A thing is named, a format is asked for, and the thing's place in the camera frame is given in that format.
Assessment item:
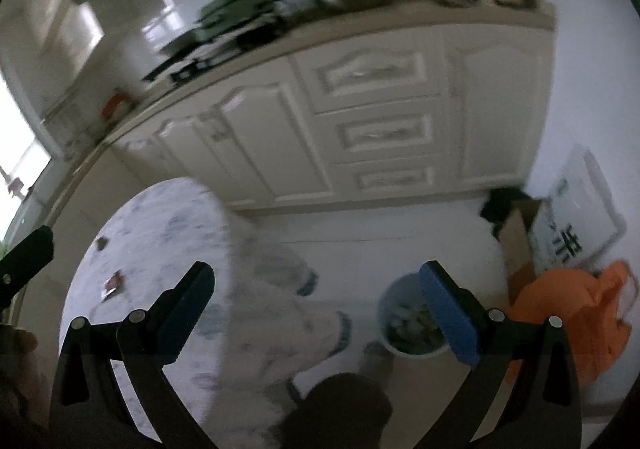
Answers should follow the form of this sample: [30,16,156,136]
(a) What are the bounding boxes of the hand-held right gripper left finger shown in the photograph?
[49,260,216,449]

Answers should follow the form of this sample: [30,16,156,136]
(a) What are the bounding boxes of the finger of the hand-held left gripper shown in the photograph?
[0,225,55,310]

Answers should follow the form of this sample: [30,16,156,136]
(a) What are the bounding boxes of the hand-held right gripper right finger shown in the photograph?
[419,260,583,449]

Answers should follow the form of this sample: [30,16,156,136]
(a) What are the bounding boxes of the white trash bin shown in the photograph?
[377,274,453,360]

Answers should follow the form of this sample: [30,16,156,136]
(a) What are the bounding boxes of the round marble table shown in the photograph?
[59,177,353,449]

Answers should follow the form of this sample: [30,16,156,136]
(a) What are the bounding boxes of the window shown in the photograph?
[0,74,53,250]

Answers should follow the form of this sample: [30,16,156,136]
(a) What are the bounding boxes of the cardboard box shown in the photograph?
[500,196,551,305]

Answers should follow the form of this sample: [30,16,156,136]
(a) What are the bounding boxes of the orange plastic bag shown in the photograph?
[505,260,640,387]

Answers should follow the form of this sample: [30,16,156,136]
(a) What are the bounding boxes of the black bag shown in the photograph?
[480,185,531,237]

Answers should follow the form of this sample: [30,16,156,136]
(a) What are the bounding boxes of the person's dark trouser leg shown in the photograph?
[280,373,393,449]

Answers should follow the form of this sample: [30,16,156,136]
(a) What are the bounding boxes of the white printed sack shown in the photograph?
[530,144,628,275]

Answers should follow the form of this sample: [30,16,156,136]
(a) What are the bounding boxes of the red and white pot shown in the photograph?
[102,91,133,120]

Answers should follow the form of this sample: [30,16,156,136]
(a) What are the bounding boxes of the cream base cabinets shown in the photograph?
[15,14,558,230]

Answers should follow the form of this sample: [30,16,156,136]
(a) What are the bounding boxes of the black gas stove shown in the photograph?
[142,26,281,84]

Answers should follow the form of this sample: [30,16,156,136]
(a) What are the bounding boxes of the green electric pot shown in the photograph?
[192,0,286,42]

